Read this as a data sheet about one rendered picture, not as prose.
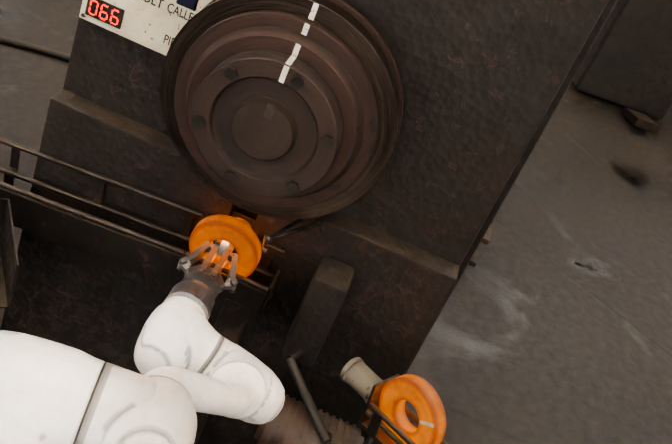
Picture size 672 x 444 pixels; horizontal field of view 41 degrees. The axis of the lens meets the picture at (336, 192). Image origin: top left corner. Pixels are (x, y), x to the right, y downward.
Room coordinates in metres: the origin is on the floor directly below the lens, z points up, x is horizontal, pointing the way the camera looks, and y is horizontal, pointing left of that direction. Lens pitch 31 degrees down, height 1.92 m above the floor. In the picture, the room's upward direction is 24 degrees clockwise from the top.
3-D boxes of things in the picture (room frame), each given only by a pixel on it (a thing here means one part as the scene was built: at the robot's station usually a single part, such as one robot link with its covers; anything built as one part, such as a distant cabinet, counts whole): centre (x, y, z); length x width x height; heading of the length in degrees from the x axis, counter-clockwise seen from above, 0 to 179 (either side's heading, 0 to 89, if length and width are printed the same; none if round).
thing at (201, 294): (1.32, 0.17, 0.76); 0.09 x 0.06 x 0.09; 90
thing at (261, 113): (1.46, 0.17, 1.11); 0.28 x 0.06 x 0.28; 89
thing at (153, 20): (1.67, 0.51, 1.15); 0.26 x 0.02 x 0.18; 89
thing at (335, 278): (1.56, -0.07, 0.68); 0.11 x 0.08 x 0.24; 179
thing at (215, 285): (1.39, 0.17, 0.77); 0.09 x 0.08 x 0.07; 0
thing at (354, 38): (1.55, 0.17, 1.11); 0.47 x 0.06 x 0.47; 89
